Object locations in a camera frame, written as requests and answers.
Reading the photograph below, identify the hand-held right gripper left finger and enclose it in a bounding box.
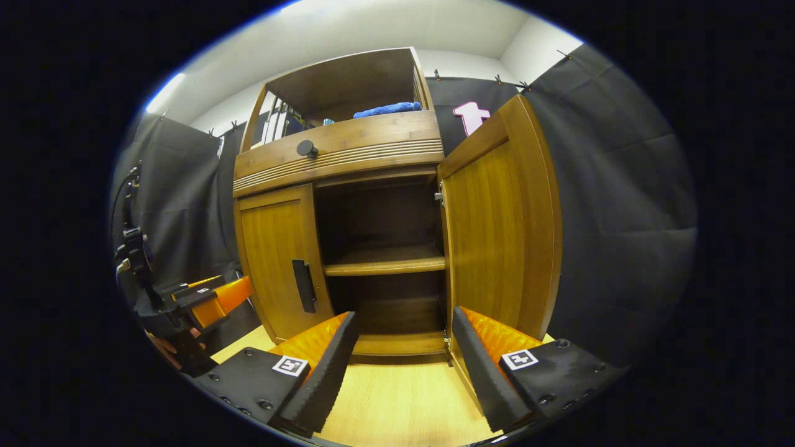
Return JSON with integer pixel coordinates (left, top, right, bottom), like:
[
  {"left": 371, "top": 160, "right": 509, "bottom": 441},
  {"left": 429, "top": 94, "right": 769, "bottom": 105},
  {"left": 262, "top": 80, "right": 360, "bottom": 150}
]
[{"left": 194, "top": 312, "right": 361, "bottom": 439}]

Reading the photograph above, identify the wooden double-door shoe cabinet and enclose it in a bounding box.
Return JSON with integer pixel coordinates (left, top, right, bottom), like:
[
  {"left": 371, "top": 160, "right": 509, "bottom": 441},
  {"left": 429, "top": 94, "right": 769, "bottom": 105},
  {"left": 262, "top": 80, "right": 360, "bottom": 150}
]
[{"left": 233, "top": 47, "right": 453, "bottom": 358}]

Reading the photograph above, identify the black door handle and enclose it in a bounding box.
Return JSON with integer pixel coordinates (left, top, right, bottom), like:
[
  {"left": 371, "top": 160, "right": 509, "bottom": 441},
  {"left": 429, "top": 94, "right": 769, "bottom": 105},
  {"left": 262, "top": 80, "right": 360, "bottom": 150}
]
[{"left": 292, "top": 259, "right": 317, "bottom": 314}]

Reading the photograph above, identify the wooden ribbed drawer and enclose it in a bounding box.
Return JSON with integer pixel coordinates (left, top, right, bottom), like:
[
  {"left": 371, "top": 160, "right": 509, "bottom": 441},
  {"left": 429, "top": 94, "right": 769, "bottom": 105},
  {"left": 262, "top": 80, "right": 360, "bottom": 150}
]
[{"left": 233, "top": 111, "right": 445, "bottom": 199}]

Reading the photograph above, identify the wooden cabinet door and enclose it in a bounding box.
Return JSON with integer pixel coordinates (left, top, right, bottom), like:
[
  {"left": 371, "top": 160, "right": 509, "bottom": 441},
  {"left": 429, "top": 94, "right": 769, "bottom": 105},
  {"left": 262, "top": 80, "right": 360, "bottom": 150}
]
[
  {"left": 234, "top": 184, "right": 336, "bottom": 343},
  {"left": 437, "top": 93, "right": 563, "bottom": 413}
]

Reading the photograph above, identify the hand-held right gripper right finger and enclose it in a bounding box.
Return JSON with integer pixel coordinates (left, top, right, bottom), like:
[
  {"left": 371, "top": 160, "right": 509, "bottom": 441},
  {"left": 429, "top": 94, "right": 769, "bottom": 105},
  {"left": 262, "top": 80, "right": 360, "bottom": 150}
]
[{"left": 452, "top": 306, "right": 629, "bottom": 434}]

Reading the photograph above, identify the wooden inner shelf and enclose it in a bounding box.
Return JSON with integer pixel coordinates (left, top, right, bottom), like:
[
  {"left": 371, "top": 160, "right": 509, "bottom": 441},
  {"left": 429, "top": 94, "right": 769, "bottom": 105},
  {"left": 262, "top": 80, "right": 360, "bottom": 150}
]
[{"left": 323, "top": 244, "right": 447, "bottom": 277}]

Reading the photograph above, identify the blue folded towel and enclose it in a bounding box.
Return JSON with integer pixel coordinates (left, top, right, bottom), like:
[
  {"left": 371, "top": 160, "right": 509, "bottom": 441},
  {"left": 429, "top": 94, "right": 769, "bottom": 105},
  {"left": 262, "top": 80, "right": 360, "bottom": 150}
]
[{"left": 353, "top": 102, "right": 423, "bottom": 119}]

